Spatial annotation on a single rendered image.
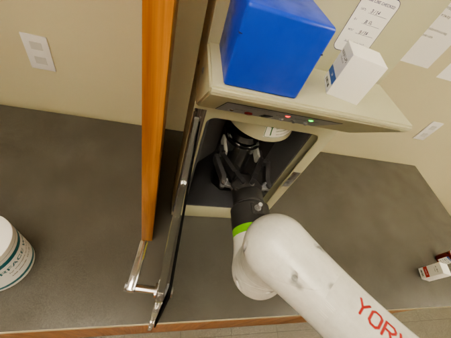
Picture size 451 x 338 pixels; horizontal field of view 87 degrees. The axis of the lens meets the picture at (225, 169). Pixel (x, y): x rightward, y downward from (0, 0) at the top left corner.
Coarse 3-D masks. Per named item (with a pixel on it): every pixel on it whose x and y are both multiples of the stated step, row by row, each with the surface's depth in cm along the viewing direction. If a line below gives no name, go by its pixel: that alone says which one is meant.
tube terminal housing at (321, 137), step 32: (224, 0) 31; (320, 0) 32; (352, 0) 32; (416, 0) 32; (448, 0) 33; (384, 32) 36; (416, 32) 36; (320, 64) 39; (192, 96) 49; (288, 128) 50; (320, 128) 51
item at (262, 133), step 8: (240, 128) 54; (248, 128) 54; (256, 128) 53; (264, 128) 53; (272, 128) 53; (256, 136) 54; (264, 136) 54; (272, 136) 54; (280, 136) 55; (288, 136) 58
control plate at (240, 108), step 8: (224, 104) 34; (232, 104) 33; (240, 112) 40; (256, 112) 38; (264, 112) 37; (272, 112) 35; (280, 112) 35; (288, 120) 42; (296, 120) 41; (304, 120) 39; (320, 120) 37
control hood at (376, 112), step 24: (216, 48) 34; (216, 72) 30; (312, 72) 38; (216, 96) 30; (240, 96) 29; (264, 96) 30; (312, 96) 33; (384, 96) 40; (336, 120) 35; (360, 120) 34; (384, 120) 35
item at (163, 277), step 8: (192, 136) 39; (192, 144) 38; (192, 152) 37; (184, 168) 35; (184, 176) 34; (184, 184) 33; (184, 192) 32; (176, 208) 30; (176, 216) 30; (176, 224) 29; (176, 232) 29; (168, 240) 28; (168, 248) 27; (168, 256) 27; (168, 264) 26; (160, 272) 29; (160, 280) 25; (160, 288) 25; (160, 296) 25; (160, 304) 26; (152, 312) 30; (152, 320) 37
